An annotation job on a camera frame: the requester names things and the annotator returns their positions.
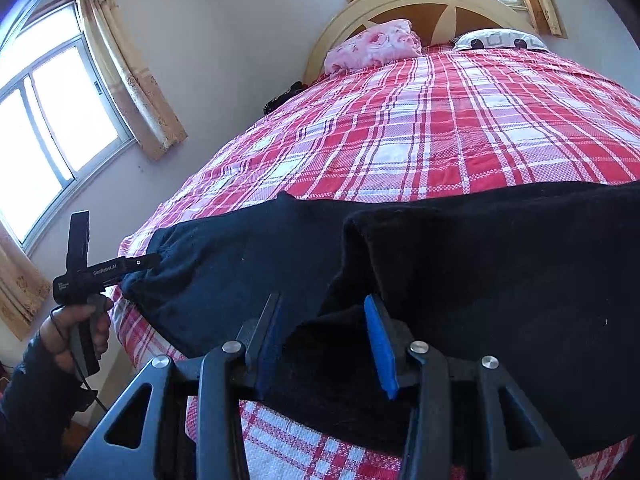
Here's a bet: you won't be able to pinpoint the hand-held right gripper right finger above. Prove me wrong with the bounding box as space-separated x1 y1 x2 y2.
364 294 571 480

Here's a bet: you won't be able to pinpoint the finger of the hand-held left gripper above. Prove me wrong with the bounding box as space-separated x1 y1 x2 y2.
122 254 162 277

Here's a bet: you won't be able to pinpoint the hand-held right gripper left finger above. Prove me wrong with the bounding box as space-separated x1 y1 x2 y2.
65 292 286 480

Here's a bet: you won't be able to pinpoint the black pants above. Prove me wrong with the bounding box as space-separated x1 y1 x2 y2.
120 180 640 461

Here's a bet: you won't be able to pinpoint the person's left forearm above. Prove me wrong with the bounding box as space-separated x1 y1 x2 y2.
0 332 96 480

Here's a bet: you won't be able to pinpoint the person's left hand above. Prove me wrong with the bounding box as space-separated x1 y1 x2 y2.
40 305 113 383

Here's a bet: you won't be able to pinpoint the sliding glass window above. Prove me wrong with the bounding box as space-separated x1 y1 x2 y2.
0 2 136 256

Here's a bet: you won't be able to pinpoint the dark cloth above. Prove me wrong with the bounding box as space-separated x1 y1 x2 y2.
263 80 307 115

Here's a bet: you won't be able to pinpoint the bed with red plaid sheet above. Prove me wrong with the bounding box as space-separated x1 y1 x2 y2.
107 42 640 480

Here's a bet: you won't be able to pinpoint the pink floral pillow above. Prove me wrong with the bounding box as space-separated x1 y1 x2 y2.
324 19 422 76

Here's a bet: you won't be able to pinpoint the white pillow with black print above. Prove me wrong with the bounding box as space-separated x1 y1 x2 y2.
452 29 548 52

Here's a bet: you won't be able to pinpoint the black cable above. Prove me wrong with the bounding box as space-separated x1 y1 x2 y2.
79 375 108 413

